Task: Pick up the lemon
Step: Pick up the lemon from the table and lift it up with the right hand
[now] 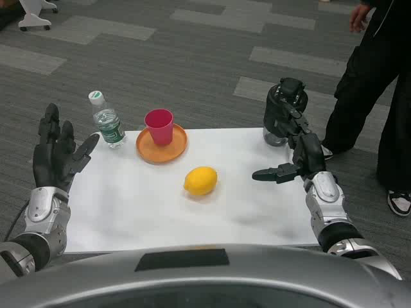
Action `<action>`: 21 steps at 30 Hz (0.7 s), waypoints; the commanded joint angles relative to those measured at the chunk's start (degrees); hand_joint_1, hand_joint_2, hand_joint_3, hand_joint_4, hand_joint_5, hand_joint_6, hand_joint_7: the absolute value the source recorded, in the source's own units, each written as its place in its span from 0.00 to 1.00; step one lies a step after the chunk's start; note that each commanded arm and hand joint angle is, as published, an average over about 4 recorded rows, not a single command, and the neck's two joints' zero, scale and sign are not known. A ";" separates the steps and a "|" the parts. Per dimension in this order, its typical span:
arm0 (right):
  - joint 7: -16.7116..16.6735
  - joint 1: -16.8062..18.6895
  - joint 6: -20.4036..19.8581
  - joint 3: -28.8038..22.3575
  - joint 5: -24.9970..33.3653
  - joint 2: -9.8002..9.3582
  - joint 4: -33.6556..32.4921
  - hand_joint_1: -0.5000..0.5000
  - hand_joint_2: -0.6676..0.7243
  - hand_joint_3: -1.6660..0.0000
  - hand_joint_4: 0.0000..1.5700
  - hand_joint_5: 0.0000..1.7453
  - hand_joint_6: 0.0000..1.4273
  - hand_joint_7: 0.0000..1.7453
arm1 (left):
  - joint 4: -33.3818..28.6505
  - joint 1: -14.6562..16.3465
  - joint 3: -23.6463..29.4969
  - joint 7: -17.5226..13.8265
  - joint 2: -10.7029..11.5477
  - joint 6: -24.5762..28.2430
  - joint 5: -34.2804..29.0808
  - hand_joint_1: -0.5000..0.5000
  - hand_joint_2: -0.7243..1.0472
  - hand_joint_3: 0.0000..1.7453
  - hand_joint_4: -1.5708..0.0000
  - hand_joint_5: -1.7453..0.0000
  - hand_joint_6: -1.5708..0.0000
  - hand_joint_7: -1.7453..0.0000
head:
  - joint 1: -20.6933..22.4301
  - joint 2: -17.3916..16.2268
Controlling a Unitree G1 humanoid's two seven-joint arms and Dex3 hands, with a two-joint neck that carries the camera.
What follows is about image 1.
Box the white furniture foot with casters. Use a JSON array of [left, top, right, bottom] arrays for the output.
[[40, 0, 59, 14], [17, 0, 52, 32]]

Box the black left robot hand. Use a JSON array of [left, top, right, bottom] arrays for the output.
[[31, 102, 101, 195]]

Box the person in black clothes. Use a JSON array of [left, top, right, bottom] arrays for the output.
[[320, 0, 411, 218]]

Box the black bag on floor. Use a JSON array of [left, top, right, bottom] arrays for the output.
[[0, 4, 22, 32]]

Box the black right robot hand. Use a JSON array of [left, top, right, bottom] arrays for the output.
[[252, 98, 328, 185]]

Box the silver robot chest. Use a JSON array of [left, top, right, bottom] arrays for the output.
[[0, 243, 411, 308]]

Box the clear plastic water bottle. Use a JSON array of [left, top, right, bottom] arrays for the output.
[[88, 90, 127, 150]]

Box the yellow lemon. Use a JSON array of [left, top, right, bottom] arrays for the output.
[[183, 166, 219, 197]]

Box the orange round plate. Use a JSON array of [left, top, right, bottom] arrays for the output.
[[136, 124, 189, 166]]

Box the red plastic cup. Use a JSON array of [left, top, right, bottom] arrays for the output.
[[144, 108, 175, 147]]

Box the black blender jar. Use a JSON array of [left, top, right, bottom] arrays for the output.
[[262, 77, 308, 147]]

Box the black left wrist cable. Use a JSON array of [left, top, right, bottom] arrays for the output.
[[3, 200, 30, 242]]

